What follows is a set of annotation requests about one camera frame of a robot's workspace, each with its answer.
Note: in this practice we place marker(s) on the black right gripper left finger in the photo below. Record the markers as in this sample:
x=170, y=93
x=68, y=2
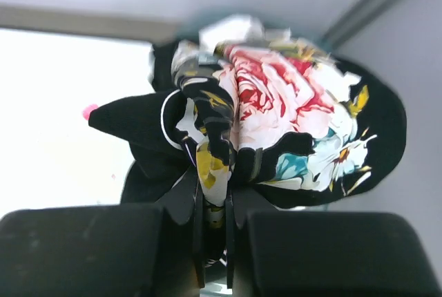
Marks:
x=138, y=249

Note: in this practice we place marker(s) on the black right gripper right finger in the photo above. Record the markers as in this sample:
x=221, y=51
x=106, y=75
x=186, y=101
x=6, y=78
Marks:
x=272, y=252

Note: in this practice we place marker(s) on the black floral print t-shirt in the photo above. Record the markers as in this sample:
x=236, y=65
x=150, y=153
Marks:
x=240, y=105

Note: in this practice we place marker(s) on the white tray board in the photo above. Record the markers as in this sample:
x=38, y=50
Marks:
x=50, y=156

